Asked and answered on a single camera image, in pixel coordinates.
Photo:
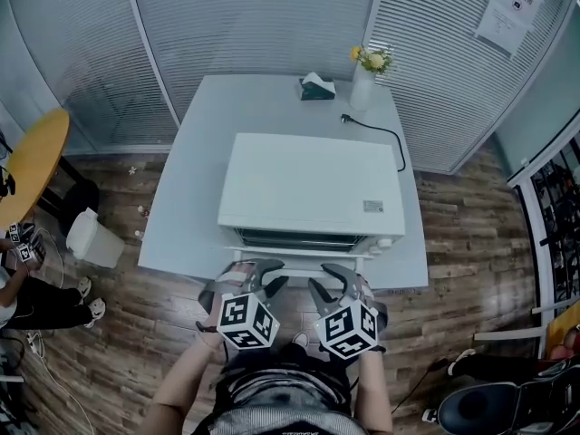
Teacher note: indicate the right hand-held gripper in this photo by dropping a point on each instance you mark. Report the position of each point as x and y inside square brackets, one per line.
[351, 329]

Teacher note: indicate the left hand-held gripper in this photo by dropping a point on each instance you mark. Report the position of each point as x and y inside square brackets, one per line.
[244, 320]

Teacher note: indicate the white toaster oven door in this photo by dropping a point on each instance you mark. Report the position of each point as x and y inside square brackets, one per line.
[299, 252]

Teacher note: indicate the white toaster oven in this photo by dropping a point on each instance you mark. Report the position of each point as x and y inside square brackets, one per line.
[308, 184]

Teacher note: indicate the person's right forearm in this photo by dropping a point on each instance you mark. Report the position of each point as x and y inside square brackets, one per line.
[374, 392]

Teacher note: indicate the person's left forearm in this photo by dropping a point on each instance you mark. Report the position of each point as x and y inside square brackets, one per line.
[181, 388]

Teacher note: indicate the grey oven label sticker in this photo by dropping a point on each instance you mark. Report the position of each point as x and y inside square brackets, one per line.
[373, 206]

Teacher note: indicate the person's dark clothing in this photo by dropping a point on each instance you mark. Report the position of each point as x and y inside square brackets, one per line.
[281, 392]

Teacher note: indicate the white trash bin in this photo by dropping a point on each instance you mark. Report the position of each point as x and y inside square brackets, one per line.
[93, 240]

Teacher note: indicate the dark green tissue box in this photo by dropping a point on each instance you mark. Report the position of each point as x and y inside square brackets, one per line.
[317, 89]

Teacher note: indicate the white vase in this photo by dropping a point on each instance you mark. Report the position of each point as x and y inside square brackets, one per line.
[361, 91]

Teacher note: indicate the black office chair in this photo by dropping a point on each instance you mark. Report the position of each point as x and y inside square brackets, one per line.
[498, 406]

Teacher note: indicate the yellow flower bouquet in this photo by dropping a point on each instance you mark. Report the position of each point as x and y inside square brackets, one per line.
[372, 59]

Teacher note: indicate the yellow round table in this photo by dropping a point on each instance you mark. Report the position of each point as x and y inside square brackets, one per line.
[34, 166]

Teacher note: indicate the white paper notice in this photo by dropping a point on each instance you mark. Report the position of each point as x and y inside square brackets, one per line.
[509, 9]

